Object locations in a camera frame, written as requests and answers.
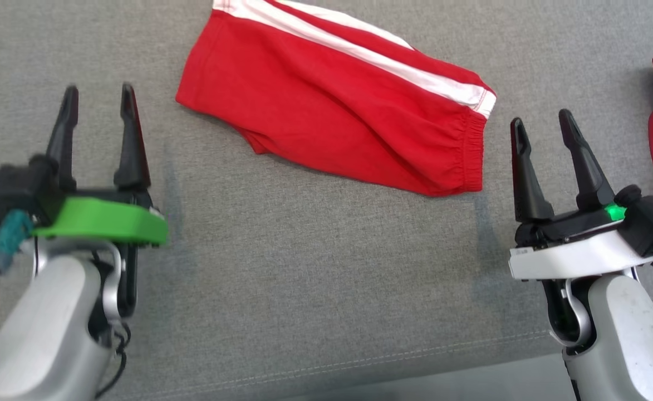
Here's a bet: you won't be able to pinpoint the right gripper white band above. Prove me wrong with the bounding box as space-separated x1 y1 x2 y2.
508 108 653 281

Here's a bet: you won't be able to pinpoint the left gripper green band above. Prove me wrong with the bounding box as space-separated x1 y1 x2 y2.
30 82 170 247

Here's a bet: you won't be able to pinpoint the red shorts with white stripes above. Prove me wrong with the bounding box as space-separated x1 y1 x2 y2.
174 0 498 198

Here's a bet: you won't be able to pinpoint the teal left camera cable connector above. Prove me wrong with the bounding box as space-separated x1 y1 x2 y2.
0 208 35 357

